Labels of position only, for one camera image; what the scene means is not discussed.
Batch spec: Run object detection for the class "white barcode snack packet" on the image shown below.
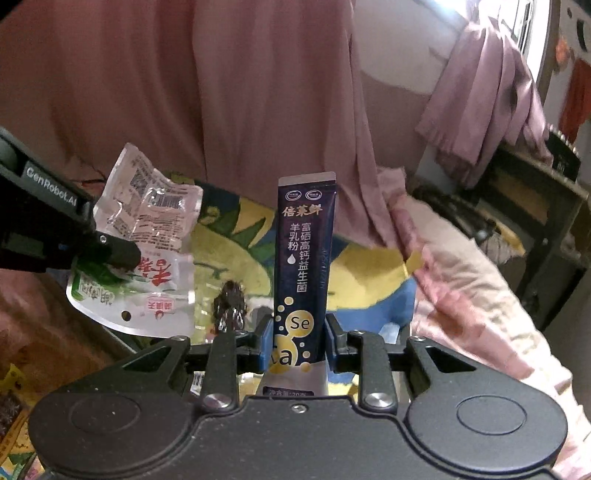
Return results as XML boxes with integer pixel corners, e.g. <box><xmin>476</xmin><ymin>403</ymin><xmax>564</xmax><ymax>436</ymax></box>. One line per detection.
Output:
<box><xmin>65</xmin><ymin>142</ymin><xmax>205</xmax><ymax>339</ymax></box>

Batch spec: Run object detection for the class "dark blue powder stick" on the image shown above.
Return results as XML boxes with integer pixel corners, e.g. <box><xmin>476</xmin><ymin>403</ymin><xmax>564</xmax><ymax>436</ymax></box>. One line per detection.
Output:
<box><xmin>259</xmin><ymin>172</ymin><xmax>338</xmax><ymax>397</ymax></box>

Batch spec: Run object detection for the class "clear dried date packet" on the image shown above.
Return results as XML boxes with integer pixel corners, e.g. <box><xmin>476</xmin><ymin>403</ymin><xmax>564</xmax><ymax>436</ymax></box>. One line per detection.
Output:
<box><xmin>212</xmin><ymin>280</ymin><xmax>247</xmax><ymax>334</ymax></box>

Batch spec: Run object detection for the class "yellow snack packet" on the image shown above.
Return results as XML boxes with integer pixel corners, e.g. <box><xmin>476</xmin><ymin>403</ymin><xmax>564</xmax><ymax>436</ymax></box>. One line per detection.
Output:
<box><xmin>0</xmin><ymin>364</ymin><xmax>44</xmax><ymax>480</ymax></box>

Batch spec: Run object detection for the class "grey tray with cartoon liner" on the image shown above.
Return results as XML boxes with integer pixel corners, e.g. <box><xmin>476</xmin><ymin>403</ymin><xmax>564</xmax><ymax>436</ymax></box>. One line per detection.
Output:
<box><xmin>45</xmin><ymin>172</ymin><xmax>419</xmax><ymax>398</ymax></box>

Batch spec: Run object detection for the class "pink floral bed sheet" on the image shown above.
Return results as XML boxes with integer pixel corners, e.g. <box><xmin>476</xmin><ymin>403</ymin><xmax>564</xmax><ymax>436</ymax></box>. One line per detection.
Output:
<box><xmin>1</xmin><ymin>195</ymin><xmax>590</xmax><ymax>479</ymax></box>

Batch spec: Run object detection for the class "dark quilted bag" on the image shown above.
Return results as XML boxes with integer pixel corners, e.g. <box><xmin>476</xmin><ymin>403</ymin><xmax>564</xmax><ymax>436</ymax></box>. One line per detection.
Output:
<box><xmin>412</xmin><ymin>185</ymin><xmax>514</xmax><ymax>265</ymax></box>

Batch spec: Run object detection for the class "pink curtain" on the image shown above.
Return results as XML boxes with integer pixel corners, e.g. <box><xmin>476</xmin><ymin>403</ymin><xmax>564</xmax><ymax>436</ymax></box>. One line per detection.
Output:
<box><xmin>0</xmin><ymin>0</ymin><xmax>403</xmax><ymax>250</ymax></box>

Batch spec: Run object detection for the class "dark wooden side table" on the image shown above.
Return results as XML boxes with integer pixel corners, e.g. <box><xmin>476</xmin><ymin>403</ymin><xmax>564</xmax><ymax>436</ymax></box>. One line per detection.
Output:
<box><xmin>474</xmin><ymin>145</ymin><xmax>590</xmax><ymax>330</ymax></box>

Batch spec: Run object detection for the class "hanging mauve cloth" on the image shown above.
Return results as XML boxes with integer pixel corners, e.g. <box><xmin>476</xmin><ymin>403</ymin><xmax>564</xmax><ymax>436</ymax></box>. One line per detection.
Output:
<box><xmin>416</xmin><ymin>20</ymin><xmax>553</xmax><ymax>188</ymax></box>

